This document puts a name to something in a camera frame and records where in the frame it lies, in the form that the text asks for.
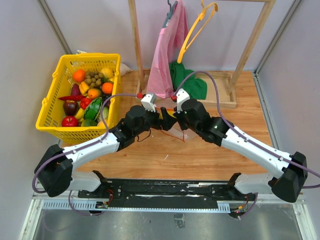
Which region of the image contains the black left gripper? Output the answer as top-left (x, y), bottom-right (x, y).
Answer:
top-left (134, 104), bottom-right (177, 137)

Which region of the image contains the yellow apple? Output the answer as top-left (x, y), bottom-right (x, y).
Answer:
top-left (159, 109), bottom-right (176, 120)

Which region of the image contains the clear zip top bag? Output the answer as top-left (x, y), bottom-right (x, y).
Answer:
top-left (156, 98), bottom-right (198, 143)

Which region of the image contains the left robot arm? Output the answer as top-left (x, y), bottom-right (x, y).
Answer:
top-left (34, 105), bottom-right (177, 197)

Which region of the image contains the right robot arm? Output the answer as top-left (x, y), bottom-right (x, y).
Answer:
top-left (174, 95), bottom-right (308, 203)

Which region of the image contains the green cloth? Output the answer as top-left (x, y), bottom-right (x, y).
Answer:
top-left (169, 61), bottom-right (208, 100)

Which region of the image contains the wooden clothes rack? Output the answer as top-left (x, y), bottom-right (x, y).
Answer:
top-left (128, 0), bottom-right (276, 109)

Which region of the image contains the green cabbage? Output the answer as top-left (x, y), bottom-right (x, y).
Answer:
top-left (97, 107), bottom-right (109, 122)

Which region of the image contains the yellow orange fruit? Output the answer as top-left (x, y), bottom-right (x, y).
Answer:
top-left (97, 118), bottom-right (108, 128)

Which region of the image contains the dark grape bunch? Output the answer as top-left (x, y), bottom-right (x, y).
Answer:
top-left (101, 94), bottom-right (111, 108)

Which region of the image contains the yellow lemon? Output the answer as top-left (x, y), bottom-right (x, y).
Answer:
top-left (100, 67), bottom-right (114, 79)

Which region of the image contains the green mango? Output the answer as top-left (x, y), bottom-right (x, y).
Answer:
top-left (80, 119), bottom-right (98, 127)

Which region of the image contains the pink shirt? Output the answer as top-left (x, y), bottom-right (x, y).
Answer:
top-left (146, 0), bottom-right (189, 99)

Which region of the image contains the brown longan bunch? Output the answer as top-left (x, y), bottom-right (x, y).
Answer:
top-left (84, 71), bottom-right (105, 89)

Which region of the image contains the red bell pepper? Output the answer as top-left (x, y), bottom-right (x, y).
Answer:
top-left (79, 97), bottom-right (92, 110)

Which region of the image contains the yellow plastic basket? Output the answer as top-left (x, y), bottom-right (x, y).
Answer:
top-left (35, 52), bottom-right (122, 144)

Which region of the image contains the yellow banana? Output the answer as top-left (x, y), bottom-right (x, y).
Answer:
top-left (74, 107), bottom-right (85, 121)

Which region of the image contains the purple eggplant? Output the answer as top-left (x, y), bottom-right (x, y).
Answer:
top-left (70, 83), bottom-right (81, 96)

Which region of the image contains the yellow clothes hanger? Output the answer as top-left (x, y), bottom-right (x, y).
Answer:
top-left (177, 0), bottom-right (219, 64)

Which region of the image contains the dark red apple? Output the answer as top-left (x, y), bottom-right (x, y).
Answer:
top-left (63, 100), bottom-right (79, 116)

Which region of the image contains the bright red apple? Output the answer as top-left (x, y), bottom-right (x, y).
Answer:
top-left (61, 116), bottom-right (79, 127)

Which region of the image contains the red chili pepper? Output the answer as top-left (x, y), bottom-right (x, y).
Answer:
top-left (58, 95), bottom-right (86, 102)

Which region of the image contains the grey clothes hanger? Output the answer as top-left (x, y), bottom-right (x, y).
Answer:
top-left (162, 0), bottom-right (178, 28)

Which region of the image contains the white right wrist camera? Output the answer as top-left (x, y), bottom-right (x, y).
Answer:
top-left (171, 88), bottom-right (190, 114)

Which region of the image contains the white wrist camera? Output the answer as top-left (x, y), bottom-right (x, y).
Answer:
top-left (137, 93), bottom-right (157, 113)
top-left (171, 88), bottom-right (190, 114)

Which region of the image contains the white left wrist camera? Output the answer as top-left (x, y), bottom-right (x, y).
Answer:
top-left (137, 93), bottom-right (157, 113)

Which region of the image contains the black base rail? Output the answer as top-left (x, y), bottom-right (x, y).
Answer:
top-left (77, 178), bottom-right (255, 213)

